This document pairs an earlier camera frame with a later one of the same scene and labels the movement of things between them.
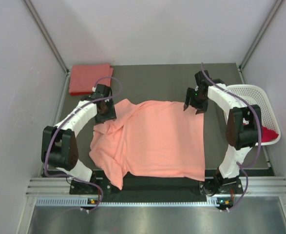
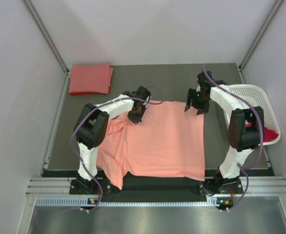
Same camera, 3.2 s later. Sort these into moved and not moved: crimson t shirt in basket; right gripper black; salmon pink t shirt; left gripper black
Moved: left gripper black
Not moved: salmon pink t shirt; crimson t shirt in basket; right gripper black
